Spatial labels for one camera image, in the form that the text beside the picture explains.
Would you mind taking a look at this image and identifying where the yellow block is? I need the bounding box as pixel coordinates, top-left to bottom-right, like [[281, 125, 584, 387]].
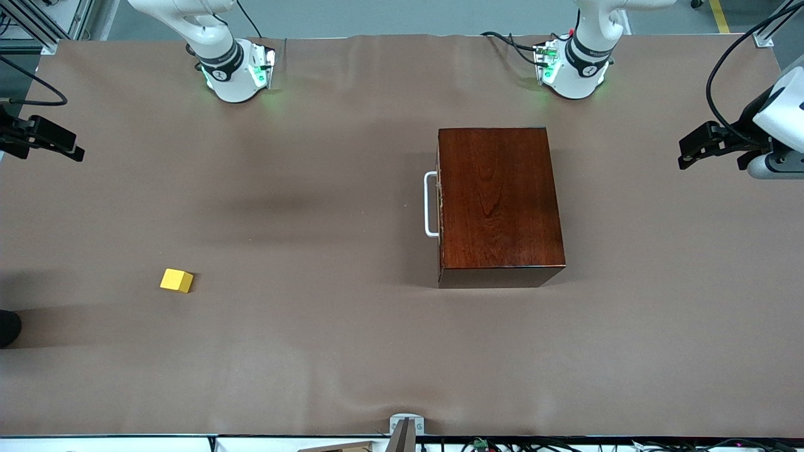
[[160, 268, 195, 294]]

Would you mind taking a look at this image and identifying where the black round object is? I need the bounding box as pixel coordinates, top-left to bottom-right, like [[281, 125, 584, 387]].
[[0, 309, 23, 349]]

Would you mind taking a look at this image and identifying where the dark brown wooden cabinet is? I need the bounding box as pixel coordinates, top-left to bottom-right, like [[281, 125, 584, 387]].
[[437, 127, 567, 289]]

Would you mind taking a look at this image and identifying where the brown table cover sheet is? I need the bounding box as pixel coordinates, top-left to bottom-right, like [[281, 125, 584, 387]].
[[0, 33, 804, 438]]

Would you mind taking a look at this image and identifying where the brown cardboard piece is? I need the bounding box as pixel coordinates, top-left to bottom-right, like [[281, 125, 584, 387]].
[[295, 441, 378, 452]]

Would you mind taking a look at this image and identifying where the aluminium profile with bracket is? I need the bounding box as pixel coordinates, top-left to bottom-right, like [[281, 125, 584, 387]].
[[752, 0, 804, 48]]

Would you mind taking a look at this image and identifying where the aluminium frame structure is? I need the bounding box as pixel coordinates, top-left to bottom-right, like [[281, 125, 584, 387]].
[[0, 0, 95, 56]]

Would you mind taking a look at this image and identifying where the black base cable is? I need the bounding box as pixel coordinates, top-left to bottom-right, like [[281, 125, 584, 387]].
[[236, 0, 263, 40], [481, 30, 542, 67]]

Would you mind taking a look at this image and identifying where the small metal clamp bracket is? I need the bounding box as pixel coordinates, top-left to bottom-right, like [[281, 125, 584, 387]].
[[389, 413, 425, 435]]

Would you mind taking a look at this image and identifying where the grey metal post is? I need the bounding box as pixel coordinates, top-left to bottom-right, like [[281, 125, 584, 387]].
[[384, 419, 418, 452]]

